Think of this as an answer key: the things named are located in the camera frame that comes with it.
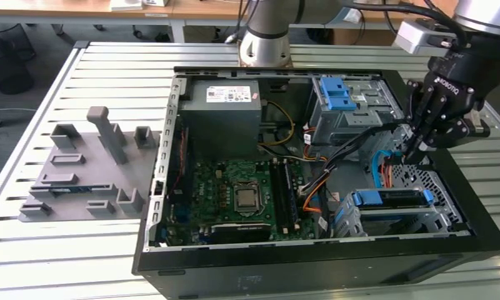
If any black PC case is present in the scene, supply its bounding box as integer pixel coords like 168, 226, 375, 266
132, 66, 500, 300

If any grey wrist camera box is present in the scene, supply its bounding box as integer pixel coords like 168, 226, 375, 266
394, 17, 460, 56

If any silver CPU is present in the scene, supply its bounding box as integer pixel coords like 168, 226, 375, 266
236, 188, 260, 209

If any white black wire harness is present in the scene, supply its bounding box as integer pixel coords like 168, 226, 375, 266
257, 142, 317, 163

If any black mesh waste bin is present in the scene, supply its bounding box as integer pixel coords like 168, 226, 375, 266
0, 22, 37, 96

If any blue SATA wire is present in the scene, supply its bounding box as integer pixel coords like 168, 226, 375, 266
368, 149, 392, 190

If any red wire with white plug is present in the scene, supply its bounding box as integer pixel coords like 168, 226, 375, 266
303, 123, 317, 144

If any grey power supply unit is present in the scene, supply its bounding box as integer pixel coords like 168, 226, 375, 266
177, 79, 263, 161

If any hard disk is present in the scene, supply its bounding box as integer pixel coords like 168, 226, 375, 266
351, 188, 434, 209

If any grey parts rack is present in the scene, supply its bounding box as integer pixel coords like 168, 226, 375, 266
19, 106, 163, 224

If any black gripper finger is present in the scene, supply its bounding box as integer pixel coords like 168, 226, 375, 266
419, 111, 492, 163
403, 79, 448, 165

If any CPU socket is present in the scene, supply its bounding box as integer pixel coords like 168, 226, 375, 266
231, 180, 265, 219

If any black cable bundle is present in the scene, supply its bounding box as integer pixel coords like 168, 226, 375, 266
316, 122, 406, 239

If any spare RAM stick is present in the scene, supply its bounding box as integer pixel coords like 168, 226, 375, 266
49, 186, 115, 193

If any green motherboard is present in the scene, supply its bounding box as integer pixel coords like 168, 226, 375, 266
168, 157, 317, 246

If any yellow black power cable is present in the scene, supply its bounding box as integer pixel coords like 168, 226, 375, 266
257, 99, 297, 148

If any orange yellow wire bundle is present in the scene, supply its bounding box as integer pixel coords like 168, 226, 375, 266
301, 184, 331, 214

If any black RAM slot pair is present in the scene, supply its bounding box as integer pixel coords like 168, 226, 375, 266
269, 157, 287, 236

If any grey optical drive cage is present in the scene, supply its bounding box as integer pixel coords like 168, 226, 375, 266
308, 74, 406, 148

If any red black twisted wire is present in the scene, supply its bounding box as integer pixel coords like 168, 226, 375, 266
168, 127, 189, 196

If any wooden desk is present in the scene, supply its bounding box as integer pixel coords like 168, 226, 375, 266
0, 0, 427, 48

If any silver disk bay cage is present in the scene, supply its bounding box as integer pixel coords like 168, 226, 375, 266
336, 186, 472, 239

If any black camera cable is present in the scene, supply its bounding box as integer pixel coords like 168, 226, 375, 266
350, 0, 471, 48

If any orange red disk power wire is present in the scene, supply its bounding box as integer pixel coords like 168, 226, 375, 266
382, 151, 408, 189

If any blue plastic drive latch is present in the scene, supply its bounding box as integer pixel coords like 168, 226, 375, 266
319, 76, 359, 111

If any black graphics card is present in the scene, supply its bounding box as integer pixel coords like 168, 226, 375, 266
209, 221, 272, 245

